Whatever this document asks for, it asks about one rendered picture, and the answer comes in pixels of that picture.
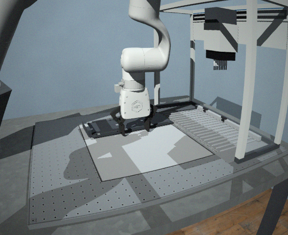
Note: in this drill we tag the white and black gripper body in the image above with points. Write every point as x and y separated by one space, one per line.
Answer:
134 103

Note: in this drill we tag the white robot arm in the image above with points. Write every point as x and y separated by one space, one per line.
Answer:
133 60

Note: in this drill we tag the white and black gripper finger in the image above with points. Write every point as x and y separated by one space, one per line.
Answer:
149 118
119 120

